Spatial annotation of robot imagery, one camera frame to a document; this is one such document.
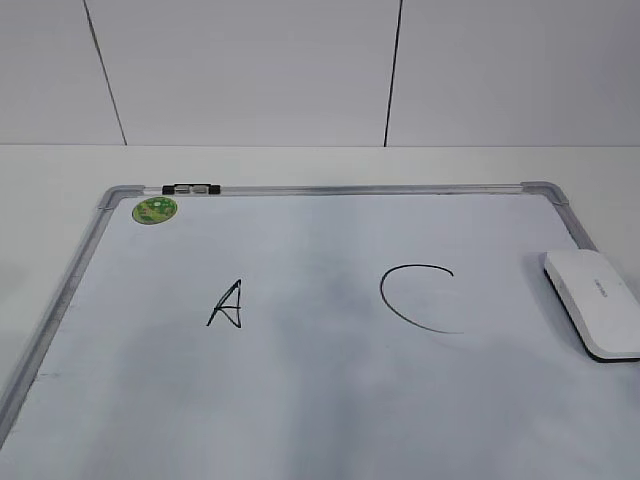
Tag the white whiteboard eraser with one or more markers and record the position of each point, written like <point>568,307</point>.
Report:
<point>603,310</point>

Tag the white whiteboard with grey frame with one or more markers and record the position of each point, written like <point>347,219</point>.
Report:
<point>385,332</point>

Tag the round green magnet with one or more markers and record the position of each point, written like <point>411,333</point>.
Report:
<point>155,210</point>

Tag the black hanger clip on frame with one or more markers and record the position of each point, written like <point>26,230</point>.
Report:
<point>191,189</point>

